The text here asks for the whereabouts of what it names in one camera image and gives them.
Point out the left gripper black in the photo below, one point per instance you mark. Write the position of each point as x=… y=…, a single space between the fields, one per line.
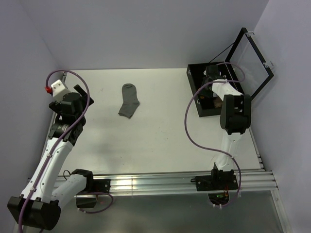
x=83 y=96

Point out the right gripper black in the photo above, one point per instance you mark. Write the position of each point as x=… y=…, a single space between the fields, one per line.
x=206 y=94

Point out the grey sock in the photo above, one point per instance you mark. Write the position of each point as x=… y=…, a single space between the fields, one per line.
x=130 y=101

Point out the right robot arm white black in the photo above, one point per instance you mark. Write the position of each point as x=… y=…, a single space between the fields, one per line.
x=235 y=116

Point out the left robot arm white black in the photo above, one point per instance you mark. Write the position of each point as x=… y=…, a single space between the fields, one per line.
x=39 y=204

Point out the black storage box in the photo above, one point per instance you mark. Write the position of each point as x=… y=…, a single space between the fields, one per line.
x=195 y=73

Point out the brown rolled sock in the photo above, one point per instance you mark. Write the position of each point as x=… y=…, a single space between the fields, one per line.
x=217 y=103

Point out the black electronics box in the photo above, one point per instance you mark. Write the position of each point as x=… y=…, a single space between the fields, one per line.
x=86 y=203

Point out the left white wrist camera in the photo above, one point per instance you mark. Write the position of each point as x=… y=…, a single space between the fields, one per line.
x=58 y=90

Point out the glass box lid black frame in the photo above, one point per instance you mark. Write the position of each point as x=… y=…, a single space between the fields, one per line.
x=246 y=60

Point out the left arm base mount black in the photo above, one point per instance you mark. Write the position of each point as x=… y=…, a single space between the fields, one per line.
x=96 y=186

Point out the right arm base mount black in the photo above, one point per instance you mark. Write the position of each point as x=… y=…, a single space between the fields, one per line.
x=216 y=181

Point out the aluminium frame rail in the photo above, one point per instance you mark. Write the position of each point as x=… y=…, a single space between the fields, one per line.
x=170 y=203

